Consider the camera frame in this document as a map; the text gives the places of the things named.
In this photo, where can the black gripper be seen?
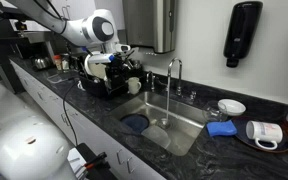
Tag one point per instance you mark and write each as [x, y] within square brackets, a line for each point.
[114, 71]

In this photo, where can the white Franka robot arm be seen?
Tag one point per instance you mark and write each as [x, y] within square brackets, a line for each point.
[20, 146]

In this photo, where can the black dish rack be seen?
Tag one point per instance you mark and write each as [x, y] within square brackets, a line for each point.
[95, 87]

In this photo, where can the cream ceramic mug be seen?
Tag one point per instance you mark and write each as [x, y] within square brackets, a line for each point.
[133, 86]

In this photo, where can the cream round plate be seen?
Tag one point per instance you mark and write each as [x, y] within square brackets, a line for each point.
[96, 69]

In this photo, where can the small chrome side faucet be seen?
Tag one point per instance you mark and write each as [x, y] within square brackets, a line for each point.
[151, 81]

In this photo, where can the dark blue plate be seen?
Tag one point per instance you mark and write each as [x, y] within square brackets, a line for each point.
[135, 122]

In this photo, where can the white base cabinets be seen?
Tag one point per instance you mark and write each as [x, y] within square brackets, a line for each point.
[94, 133]

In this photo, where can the dark lid spice jar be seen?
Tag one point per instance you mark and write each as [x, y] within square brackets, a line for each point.
[65, 62]

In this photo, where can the chrome gooseneck faucet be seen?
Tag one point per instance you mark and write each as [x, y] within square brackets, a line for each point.
[169, 76]

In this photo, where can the sink drain strainer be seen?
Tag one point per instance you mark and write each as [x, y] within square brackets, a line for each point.
[164, 123]

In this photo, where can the red lid spice jar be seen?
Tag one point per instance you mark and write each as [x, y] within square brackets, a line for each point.
[57, 62]

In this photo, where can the clear plastic container lid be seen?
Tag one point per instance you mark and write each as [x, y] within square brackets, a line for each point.
[156, 136]

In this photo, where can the stainless steel sink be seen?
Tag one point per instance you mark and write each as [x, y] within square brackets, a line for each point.
[184, 113]

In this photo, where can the steel paper towel dispenser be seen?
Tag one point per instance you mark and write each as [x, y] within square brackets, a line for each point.
[150, 23]

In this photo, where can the black tool box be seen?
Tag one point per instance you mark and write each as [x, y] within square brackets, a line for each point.
[94, 166]

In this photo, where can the white flat box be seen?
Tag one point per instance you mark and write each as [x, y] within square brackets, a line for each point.
[75, 160]

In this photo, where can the clear glass bowl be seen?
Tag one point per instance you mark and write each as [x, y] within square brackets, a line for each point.
[212, 113]

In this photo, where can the white ceramic bowl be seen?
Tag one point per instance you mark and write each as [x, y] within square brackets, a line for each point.
[232, 106]

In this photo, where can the dark round plate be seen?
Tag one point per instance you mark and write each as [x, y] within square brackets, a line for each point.
[240, 135]

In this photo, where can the white printed mug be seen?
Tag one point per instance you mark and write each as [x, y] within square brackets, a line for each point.
[265, 132]

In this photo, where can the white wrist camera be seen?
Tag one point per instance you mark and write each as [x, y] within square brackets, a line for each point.
[123, 48]

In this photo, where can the black wall soap dispenser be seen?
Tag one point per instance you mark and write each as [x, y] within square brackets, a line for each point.
[242, 30]

